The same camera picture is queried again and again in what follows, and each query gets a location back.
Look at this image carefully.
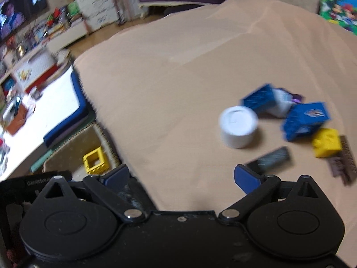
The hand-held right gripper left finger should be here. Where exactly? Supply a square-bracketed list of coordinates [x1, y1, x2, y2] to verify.
[33, 164, 149, 224]

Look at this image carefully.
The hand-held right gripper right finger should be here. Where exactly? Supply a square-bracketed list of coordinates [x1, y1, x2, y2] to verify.
[218, 164, 325, 225]

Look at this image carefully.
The purple car charger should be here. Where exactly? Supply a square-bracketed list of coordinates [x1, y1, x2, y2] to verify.
[283, 89, 304, 106]

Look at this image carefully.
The yellow plastic crate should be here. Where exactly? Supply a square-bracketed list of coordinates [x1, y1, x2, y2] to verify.
[83, 146, 111, 177]

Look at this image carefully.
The grey ribbed black clip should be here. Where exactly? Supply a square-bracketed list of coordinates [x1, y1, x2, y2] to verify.
[245, 146, 291, 174]

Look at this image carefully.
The beige patterned mat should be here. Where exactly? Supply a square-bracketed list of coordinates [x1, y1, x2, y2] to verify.
[42, 123, 121, 179]

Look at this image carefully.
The white round jar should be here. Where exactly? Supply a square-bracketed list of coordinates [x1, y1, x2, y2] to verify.
[219, 105, 259, 149]

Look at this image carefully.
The white table with blue edge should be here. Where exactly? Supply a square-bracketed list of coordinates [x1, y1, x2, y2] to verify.
[0, 64, 90, 180]

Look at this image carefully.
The small blue box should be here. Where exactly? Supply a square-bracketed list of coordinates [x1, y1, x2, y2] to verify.
[240, 84, 277, 115]

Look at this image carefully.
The white small box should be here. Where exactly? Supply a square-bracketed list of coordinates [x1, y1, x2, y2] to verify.
[268, 89, 295, 118]

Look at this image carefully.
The large blue box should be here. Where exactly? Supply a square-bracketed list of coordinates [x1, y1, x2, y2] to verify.
[283, 102, 331, 142]

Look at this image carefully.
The yellow toy block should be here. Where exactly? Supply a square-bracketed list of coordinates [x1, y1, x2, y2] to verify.
[312, 128, 342, 158]

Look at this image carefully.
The white television stand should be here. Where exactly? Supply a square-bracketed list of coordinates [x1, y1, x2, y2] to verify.
[46, 19, 90, 53]

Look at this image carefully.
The white patterned cabinet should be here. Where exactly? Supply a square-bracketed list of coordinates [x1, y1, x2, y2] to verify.
[68, 0, 119, 32]

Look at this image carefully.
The television screen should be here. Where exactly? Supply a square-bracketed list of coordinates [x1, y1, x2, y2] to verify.
[0, 0, 49, 41]

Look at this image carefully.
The colourful poster box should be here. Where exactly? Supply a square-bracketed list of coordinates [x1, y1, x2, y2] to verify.
[319, 0, 357, 35]

